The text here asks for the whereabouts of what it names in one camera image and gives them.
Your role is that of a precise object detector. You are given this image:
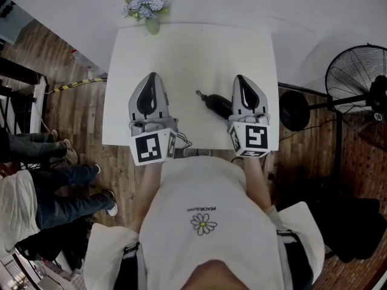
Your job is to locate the black standing fan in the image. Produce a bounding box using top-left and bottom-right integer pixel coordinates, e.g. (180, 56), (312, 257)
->
(278, 42), (387, 144)

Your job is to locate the yellow black striped tape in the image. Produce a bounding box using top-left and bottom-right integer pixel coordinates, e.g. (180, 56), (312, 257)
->
(52, 77), (109, 94)

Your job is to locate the white daisy print t-shirt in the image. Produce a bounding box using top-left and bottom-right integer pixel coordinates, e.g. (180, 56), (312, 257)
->
(82, 155), (327, 290)

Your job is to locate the person's right forearm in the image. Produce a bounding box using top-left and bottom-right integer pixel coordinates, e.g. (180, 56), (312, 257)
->
(241, 156), (273, 214)

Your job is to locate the black zippered glasses case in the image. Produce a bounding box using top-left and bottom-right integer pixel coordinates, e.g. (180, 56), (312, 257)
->
(195, 89), (235, 121)

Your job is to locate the pale blue flower bouquet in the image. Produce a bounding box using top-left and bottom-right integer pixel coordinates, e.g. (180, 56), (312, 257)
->
(123, 0), (176, 22)

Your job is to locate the black bag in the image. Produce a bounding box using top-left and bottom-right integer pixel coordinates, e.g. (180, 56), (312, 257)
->
(276, 176), (382, 265)

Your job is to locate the person's left forearm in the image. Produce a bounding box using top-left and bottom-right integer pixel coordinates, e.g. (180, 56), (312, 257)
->
(129, 161), (164, 234)

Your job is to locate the black metal rack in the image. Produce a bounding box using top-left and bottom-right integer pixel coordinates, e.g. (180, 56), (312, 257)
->
(0, 55), (42, 134)

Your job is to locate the black shoulder strap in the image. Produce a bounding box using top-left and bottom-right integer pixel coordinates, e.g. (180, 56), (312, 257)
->
(122, 240), (148, 290)
(276, 228), (314, 290)

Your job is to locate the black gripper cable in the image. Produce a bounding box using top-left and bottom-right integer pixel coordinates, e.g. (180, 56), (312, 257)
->
(175, 130), (194, 151)

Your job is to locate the pale green vase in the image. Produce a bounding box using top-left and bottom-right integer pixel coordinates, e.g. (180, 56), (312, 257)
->
(145, 16), (160, 36)

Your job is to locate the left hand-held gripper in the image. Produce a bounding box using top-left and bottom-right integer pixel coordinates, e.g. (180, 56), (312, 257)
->
(128, 72), (180, 167)

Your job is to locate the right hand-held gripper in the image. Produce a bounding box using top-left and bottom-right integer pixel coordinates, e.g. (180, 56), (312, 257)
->
(227, 74), (272, 160)

